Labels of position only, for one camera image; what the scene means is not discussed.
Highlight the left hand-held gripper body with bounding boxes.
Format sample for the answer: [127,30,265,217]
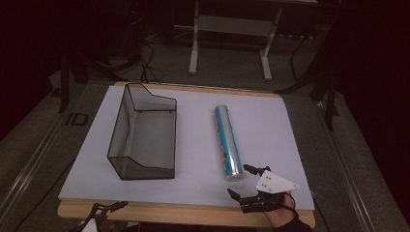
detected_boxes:
[69,211,108,232]

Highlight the black mesh basket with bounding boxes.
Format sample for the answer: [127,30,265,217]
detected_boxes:
[106,82,178,181]

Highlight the shiny blue foil roll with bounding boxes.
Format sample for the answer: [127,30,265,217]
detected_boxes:
[214,104,245,182]

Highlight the person's right hand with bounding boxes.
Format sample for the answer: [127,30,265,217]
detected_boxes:
[263,190,300,230]

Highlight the white metal desk frame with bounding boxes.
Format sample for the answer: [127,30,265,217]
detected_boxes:
[188,0,319,82]

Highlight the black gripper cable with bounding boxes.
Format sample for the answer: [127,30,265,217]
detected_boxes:
[281,191,300,221]

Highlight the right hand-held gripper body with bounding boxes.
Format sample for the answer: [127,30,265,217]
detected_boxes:
[239,170,301,215]

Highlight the black floor bracket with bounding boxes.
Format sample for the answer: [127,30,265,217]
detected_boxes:
[65,112,90,127]

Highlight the black metal stand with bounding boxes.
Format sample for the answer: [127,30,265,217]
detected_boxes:
[308,18,340,131]
[57,52,85,114]

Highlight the grey metal floor rail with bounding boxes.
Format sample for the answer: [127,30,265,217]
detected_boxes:
[0,105,73,223]
[312,96,378,232]

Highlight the black floor cables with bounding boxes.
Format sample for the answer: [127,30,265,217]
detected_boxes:
[136,38,166,85]

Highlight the white paper sheet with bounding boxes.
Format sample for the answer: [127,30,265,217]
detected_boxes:
[58,84,315,211]

